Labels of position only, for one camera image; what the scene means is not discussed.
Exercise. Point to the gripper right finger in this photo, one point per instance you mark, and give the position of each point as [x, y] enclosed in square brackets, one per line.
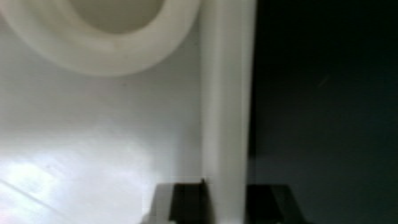
[271, 205]

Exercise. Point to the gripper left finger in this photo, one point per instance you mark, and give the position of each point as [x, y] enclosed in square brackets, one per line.
[180, 205]

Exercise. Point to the white square table top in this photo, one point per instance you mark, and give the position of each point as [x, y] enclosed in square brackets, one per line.
[125, 96]

